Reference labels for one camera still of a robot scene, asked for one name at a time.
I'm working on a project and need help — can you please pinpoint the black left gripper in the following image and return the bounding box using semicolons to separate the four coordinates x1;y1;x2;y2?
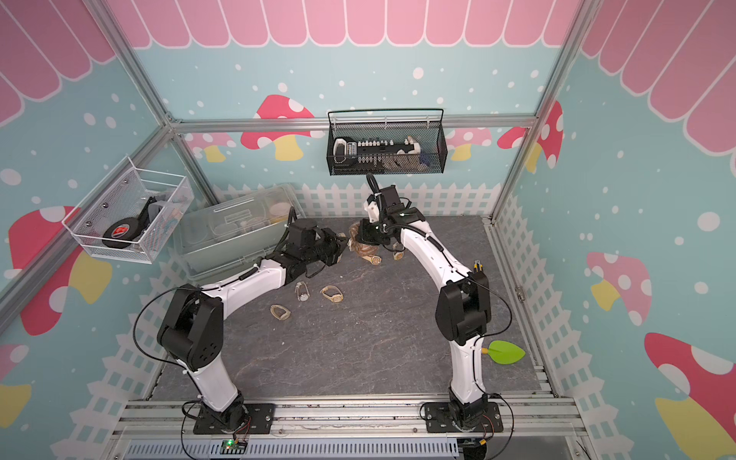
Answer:
303;227;351;266

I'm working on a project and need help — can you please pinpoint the cream watch front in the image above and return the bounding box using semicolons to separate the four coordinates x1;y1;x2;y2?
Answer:
294;282;311;302

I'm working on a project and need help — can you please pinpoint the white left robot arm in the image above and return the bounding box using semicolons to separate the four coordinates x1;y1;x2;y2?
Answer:
157;218;348;431

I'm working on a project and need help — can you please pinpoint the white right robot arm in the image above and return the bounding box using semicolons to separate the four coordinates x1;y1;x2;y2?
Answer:
356;174;492;408

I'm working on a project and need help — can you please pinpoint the translucent green storage box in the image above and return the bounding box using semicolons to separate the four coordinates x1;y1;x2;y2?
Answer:
174;184;304;285

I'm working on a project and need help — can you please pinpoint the green yellow toy paddle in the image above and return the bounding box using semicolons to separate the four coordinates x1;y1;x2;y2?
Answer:
481;340;526;365

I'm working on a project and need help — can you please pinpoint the black tape roll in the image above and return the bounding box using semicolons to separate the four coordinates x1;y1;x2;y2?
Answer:
102;218;143;249

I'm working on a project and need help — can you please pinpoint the green lit circuit board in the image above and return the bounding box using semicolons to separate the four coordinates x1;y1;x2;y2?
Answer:
220;439;248;456

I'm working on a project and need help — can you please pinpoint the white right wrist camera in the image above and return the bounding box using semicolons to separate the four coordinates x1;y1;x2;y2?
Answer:
363;199;381;223

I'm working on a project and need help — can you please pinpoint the black wire mesh basket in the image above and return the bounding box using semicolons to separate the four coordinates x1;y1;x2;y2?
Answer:
326;108;448;176

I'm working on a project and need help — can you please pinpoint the clear acrylic wall bin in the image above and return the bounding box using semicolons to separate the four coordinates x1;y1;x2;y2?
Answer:
61;158;195;264

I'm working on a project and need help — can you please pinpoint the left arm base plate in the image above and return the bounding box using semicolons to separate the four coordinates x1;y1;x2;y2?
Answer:
193;402;276;435

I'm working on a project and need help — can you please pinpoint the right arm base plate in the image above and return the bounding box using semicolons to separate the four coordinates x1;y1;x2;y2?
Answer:
420;400;504;434

